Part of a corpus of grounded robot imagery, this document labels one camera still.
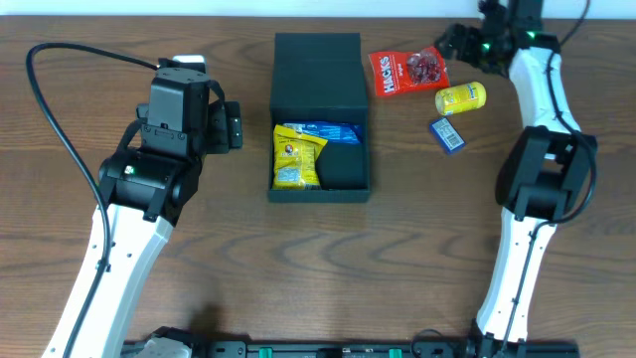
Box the yellow Hacks candy bag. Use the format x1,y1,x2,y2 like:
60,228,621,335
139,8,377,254
272,125,328,190

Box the dark green box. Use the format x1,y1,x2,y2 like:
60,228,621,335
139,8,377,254
267,33,371,203

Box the red Hacks candy bag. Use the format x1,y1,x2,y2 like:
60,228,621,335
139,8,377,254
369,47,449,96

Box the blue Oreo cookie pack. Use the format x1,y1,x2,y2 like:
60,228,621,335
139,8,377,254
283,121,362,144

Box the small blue box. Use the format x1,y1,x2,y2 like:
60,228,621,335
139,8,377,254
429,117,466,154

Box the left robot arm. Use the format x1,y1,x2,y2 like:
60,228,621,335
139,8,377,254
44,61,242,357

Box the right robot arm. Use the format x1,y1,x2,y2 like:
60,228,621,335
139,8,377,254
411,0,597,358

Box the yellow cylindrical candy container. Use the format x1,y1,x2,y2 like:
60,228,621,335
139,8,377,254
435,82,487,115

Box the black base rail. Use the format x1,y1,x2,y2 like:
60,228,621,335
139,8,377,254
116,327,580,358

